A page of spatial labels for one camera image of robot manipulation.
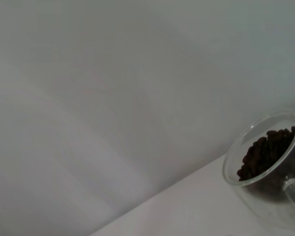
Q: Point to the dark roasted coffee beans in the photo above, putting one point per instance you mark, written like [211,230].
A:
[265,157]

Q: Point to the clear double-wall glass cup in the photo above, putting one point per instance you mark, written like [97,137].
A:
[292,191]

